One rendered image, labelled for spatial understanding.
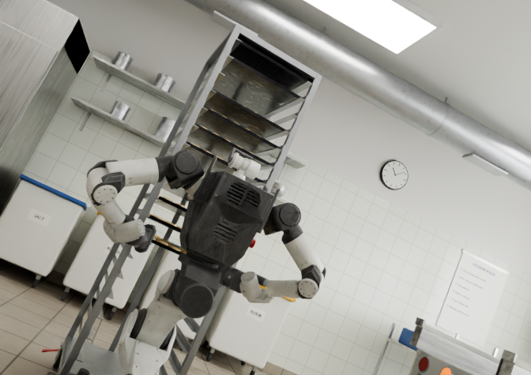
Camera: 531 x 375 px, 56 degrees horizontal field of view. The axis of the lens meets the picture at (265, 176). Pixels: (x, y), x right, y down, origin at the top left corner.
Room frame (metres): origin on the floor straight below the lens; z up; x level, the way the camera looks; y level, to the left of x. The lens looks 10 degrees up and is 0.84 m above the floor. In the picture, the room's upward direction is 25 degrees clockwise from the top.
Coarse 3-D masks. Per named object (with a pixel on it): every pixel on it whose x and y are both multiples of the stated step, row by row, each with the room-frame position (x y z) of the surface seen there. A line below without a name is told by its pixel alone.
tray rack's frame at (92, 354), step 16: (240, 32) 2.16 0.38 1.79; (256, 48) 2.30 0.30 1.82; (272, 48) 2.20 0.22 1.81; (208, 64) 2.73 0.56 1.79; (288, 64) 2.25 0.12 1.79; (192, 96) 2.74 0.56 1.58; (176, 128) 2.74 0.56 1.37; (144, 192) 2.74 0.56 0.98; (112, 256) 2.74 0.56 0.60; (96, 288) 2.74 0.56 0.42; (144, 288) 2.82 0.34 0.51; (80, 320) 2.74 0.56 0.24; (64, 352) 2.46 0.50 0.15; (96, 352) 2.68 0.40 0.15; (112, 352) 2.81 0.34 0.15; (80, 368) 2.35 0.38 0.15; (96, 368) 2.45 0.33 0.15; (112, 368) 2.55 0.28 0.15
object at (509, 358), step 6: (504, 354) 0.98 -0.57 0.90; (510, 354) 0.96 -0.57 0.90; (516, 354) 0.95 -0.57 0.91; (504, 360) 0.98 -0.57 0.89; (510, 360) 0.96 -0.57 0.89; (516, 360) 0.96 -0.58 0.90; (504, 366) 0.97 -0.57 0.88; (510, 366) 0.96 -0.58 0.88; (516, 366) 0.96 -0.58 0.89; (522, 366) 0.96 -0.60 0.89; (528, 366) 0.96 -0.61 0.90; (504, 372) 0.97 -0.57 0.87; (510, 372) 0.96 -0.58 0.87; (516, 372) 0.96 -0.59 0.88; (522, 372) 0.96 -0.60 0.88; (528, 372) 0.96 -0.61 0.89
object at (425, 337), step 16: (416, 320) 1.26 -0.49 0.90; (416, 336) 1.25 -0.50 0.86; (432, 336) 1.25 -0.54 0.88; (448, 336) 1.25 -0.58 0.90; (432, 352) 1.25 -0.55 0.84; (448, 352) 1.26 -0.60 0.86; (464, 352) 1.27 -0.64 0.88; (480, 352) 1.28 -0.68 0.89; (464, 368) 1.27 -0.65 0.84; (480, 368) 1.29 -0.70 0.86; (496, 368) 1.30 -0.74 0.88
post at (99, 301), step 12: (228, 48) 2.15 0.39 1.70; (216, 72) 2.15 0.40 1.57; (204, 96) 2.15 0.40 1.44; (192, 120) 2.15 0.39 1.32; (180, 144) 2.15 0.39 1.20; (156, 192) 2.15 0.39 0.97; (144, 216) 2.15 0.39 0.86; (120, 264) 2.15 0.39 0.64; (108, 276) 2.16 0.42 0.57; (108, 288) 2.15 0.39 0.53; (96, 300) 2.16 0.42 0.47; (96, 312) 2.15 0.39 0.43; (84, 324) 2.17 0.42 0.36; (84, 336) 2.15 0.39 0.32; (72, 348) 2.17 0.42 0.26; (72, 360) 2.15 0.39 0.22; (60, 372) 2.16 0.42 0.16
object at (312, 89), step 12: (312, 84) 2.27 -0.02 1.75; (312, 96) 2.28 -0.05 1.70; (300, 108) 2.28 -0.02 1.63; (300, 120) 2.28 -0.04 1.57; (288, 144) 2.28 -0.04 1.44; (276, 168) 2.27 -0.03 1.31; (216, 300) 2.27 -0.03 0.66; (204, 324) 2.27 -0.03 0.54; (192, 348) 2.27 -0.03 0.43; (192, 360) 2.28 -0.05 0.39; (180, 372) 2.27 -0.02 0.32
